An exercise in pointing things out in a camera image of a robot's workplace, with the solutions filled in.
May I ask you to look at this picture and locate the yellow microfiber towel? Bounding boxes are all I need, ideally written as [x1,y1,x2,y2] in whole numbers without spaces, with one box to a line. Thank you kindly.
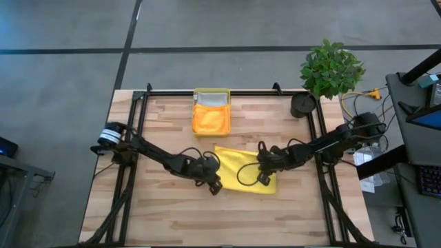
[214,145,278,195]

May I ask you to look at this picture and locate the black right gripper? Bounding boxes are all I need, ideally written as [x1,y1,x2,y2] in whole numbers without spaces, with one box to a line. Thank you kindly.
[256,149,289,187]

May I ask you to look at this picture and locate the black aluminium table frame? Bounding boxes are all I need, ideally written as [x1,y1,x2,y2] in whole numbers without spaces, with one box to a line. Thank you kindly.
[79,82,376,247]

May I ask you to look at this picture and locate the dark device with blue light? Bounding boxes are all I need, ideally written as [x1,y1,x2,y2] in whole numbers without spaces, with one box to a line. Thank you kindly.
[0,136,19,159]

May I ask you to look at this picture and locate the yellow power cable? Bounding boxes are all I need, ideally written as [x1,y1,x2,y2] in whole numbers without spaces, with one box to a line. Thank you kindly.
[340,87,394,120]

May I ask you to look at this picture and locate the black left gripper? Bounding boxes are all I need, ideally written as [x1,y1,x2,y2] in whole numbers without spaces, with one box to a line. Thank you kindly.
[187,153,224,196]

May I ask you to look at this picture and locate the grey microfiber towel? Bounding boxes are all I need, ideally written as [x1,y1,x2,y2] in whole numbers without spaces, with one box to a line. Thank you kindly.
[196,92,230,108]

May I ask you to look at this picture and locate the dark grey side desk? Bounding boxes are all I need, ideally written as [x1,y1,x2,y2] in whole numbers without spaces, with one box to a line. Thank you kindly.
[0,154,56,182]

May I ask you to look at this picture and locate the orange microfiber towel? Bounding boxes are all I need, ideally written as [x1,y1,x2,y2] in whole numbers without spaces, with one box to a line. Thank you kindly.
[192,103,232,136]

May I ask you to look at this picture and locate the green plant in black pot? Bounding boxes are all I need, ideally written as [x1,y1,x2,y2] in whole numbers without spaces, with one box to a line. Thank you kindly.
[290,38,366,119]

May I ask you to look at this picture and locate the yellow translucent plastic bin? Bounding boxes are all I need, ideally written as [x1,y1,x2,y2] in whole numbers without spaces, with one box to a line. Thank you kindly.
[191,87,232,138]

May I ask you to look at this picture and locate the white paper sheets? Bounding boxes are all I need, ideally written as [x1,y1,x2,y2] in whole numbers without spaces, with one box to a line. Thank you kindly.
[353,147,377,194]

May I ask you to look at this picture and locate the black keyboard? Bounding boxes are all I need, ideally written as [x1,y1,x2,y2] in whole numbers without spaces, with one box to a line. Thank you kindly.
[416,165,441,198]

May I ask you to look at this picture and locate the small teal box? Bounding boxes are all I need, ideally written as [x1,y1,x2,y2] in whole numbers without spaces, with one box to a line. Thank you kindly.
[418,74,440,89]

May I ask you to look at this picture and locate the laptop with blue screen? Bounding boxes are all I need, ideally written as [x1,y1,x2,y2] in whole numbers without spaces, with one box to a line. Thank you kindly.
[405,104,441,132]

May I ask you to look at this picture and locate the black round pole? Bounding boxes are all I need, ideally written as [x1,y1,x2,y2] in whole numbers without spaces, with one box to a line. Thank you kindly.
[399,48,441,86]

